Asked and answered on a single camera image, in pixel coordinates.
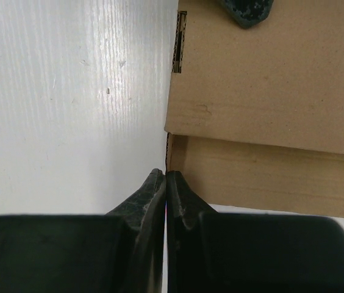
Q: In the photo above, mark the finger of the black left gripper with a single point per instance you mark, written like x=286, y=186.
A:
x=247, y=13

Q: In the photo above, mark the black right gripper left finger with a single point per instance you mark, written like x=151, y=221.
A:
x=120, y=251

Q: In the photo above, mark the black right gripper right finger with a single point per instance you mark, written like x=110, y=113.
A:
x=209, y=251

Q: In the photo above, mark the brown cardboard box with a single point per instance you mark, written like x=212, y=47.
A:
x=255, y=117

